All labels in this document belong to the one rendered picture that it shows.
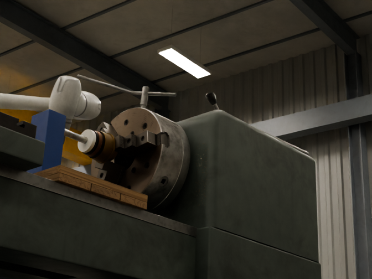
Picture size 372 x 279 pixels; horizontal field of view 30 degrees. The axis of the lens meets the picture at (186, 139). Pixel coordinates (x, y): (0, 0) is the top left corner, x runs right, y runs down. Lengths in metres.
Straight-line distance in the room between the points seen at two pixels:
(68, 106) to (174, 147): 0.63
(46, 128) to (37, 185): 0.26
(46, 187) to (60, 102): 0.91
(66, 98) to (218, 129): 0.67
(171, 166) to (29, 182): 0.53
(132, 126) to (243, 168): 0.37
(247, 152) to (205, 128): 0.18
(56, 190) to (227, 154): 0.64
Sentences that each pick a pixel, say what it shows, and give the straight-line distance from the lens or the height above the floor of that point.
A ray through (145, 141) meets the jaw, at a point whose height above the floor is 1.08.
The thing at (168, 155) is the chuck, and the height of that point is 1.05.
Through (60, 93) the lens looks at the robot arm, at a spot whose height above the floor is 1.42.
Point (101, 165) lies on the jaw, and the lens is 2.05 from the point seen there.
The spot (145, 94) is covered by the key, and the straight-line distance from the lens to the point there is 2.20.
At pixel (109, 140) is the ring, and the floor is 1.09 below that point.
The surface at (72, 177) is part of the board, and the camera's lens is 1.72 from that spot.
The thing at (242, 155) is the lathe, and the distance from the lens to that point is 2.19.
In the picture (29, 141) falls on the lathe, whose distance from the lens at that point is 1.60.
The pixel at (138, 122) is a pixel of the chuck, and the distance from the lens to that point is 2.12.
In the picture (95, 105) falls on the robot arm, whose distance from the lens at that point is 2.70.
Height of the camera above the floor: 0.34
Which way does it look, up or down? 22 degrees up
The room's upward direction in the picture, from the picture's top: 2 degrees clockwise
